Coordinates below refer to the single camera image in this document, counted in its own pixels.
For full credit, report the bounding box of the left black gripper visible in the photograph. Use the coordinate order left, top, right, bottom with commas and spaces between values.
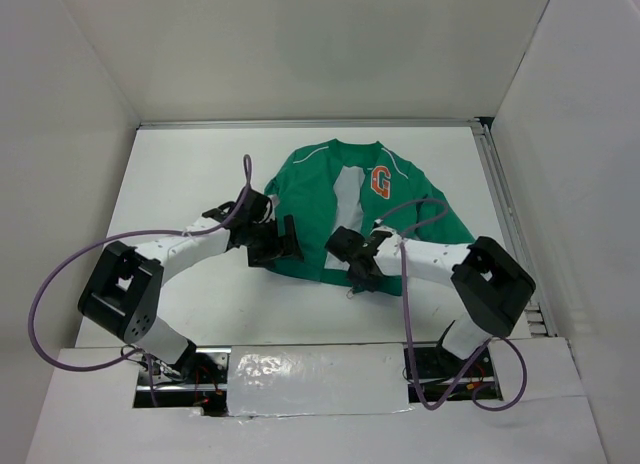
245, 214, 303, 269

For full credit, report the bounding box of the green jacket with white lettering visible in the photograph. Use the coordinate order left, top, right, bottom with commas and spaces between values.
264, 139, 475, 287

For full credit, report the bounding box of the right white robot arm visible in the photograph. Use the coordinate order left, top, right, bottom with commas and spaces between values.
325, 226, 536, 376

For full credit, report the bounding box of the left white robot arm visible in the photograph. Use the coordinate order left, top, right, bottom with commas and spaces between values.
78, 190, 303, 383

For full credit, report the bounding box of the silver tape patch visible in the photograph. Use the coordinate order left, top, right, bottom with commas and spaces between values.
227, 343, 410, 417

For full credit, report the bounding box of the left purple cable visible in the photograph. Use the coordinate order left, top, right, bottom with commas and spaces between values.
27, 153, 256, 408

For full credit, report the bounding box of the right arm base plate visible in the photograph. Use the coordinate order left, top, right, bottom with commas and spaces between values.
414, 345, 502, 404

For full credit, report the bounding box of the aluminium frame rail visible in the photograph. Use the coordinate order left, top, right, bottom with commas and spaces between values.
134, 114, 556, 338

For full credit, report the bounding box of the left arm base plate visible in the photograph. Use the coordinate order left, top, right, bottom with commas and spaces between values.
127, 347, 231, 417

